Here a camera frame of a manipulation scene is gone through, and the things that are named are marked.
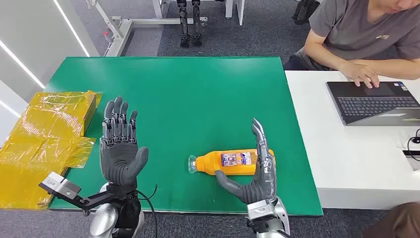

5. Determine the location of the person's hand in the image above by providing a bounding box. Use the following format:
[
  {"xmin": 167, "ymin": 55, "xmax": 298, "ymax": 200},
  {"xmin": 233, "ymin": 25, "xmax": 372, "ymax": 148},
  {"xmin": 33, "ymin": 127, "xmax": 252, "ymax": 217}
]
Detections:
[{"xmin": 339, "ymin": 60, "xmax": 381, "ymax": 89}]

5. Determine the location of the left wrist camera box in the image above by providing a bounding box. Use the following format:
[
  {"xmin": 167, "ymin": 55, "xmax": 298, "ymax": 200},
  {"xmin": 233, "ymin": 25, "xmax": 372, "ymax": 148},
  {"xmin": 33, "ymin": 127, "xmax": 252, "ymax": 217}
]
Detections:
[{"xmin": 39, "ymin": 171, "xmax": 82, "ymax": 201}]

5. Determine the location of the black left camera bracket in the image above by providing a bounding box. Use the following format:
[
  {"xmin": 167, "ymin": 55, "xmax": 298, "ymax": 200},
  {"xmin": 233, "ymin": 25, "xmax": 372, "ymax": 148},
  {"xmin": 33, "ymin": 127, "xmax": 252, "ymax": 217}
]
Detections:
[{"xmin": 39, "ymin": 183, "xmax": 114, "ymax": 216}]

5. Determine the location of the yellow taped cardboard box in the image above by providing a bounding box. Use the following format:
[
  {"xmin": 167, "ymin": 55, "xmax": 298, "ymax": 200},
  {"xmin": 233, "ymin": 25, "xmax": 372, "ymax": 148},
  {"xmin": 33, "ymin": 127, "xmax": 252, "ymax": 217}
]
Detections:
[{"xmin": 0, "ymin": 90, "xmax": 103, "ymax": 211}]

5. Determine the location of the brown rounded object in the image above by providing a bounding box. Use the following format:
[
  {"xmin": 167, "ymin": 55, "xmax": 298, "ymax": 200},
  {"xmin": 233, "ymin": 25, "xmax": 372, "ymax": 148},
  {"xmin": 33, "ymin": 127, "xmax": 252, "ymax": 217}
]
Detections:
[{"xmin": 361, "ymin": 202, "xmax": 420, "ymax": 238}]

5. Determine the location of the orange juice bottle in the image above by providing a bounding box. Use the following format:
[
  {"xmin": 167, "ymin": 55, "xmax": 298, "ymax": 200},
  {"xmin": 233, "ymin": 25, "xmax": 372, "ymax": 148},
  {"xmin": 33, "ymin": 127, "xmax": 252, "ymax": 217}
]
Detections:
[{"xmin": 187, "ymin": 148, "xmax": 275, "ymax": 177}]

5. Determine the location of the green table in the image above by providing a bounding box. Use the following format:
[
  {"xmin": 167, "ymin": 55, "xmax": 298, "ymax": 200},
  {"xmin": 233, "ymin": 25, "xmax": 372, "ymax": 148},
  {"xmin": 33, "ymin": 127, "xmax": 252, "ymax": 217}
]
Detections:
[{"xmin": 44, "ymin": 56, "xmax": 324, "ymax": 217}]

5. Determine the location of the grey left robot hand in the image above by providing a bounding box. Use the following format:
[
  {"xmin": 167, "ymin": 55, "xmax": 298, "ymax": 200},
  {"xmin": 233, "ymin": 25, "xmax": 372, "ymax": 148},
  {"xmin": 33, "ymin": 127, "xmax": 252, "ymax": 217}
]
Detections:
[{"xmin": 99, "ymin": 96, "xmax": 149, "ymax": 188}]

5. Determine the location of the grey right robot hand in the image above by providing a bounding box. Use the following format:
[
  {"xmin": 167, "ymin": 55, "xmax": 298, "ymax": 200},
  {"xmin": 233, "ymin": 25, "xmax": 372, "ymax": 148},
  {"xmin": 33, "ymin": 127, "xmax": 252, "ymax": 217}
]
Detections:
[{"xmin": 214, "ymin": 118, "xmax": 278, "ymax": 205}]

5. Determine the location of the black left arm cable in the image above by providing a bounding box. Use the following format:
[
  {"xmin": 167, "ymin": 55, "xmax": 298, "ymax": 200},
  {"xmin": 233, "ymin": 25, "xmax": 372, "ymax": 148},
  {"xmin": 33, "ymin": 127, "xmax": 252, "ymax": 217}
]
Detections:
[{"xmin": 136, "ymin": 183, "xmax": 159, "ymax": 238}]

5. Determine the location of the person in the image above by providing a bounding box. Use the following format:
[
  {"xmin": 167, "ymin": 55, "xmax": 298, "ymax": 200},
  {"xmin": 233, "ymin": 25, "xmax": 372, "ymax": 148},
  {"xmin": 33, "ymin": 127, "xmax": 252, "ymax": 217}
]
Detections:
[{"xmin": 283, "ymin": 0, "xmax": 420, "ymax": 90}]

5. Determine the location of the white desk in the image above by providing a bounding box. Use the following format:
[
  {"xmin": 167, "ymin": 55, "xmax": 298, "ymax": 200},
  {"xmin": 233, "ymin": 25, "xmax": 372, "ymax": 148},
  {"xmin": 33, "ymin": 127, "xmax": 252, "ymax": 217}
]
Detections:
[{"xmin": 284, "ymin": 70, "xmax": 420, "ymax": 211}]

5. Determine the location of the white metal gantry frame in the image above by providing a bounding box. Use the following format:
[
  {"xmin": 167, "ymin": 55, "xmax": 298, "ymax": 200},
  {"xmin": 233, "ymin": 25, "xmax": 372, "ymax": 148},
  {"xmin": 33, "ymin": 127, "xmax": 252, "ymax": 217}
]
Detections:
[{"xmin": 86, "ymin": 0, "xmax": 209, "ymax": 58}]

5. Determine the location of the black laptop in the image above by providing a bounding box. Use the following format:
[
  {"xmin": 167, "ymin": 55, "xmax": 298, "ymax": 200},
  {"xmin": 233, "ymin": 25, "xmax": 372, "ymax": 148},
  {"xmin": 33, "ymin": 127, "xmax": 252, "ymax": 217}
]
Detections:
[{"xmin": 325, "ymin": 81, "xmax": 420, "ymax": 127}]

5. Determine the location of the black desk cable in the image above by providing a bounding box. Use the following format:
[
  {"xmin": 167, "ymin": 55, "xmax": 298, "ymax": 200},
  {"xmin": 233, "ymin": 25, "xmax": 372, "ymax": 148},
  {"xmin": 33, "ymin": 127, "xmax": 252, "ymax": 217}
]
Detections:
[{"xmin": 407, "ymin": 128, "xmax": 420, "ymax": 162}]

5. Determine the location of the black object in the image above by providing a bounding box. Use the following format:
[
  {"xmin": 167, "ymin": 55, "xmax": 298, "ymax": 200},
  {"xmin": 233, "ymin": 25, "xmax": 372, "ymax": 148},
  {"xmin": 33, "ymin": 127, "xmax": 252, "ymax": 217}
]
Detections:
[{"xmin": 293, "ymin": 0, "xmax": 321, "ymax": 26}]

